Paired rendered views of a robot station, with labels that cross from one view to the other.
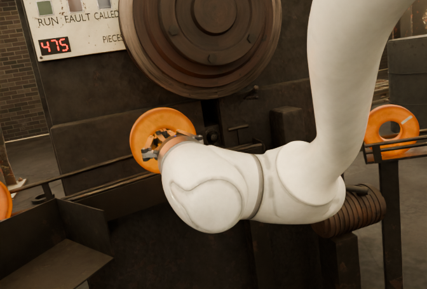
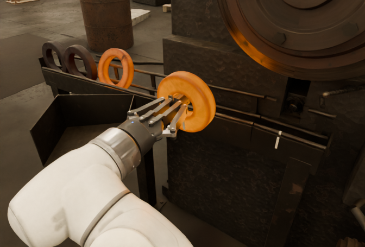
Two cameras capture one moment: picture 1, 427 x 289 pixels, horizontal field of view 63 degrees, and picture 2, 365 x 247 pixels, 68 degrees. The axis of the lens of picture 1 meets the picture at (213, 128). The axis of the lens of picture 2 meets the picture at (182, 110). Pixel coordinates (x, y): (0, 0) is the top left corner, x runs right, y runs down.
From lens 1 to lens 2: 0.55 m
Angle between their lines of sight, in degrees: 50
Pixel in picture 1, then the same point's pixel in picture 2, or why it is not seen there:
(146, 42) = not seen: outside the picture
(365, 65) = not seen: outside the picture
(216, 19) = not seen: outside the picture
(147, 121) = (170, 82)
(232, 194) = (21, 234)
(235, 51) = (316, 38)
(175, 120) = (192, 93)
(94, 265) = not seen: hidden behind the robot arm
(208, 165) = (28, 196)
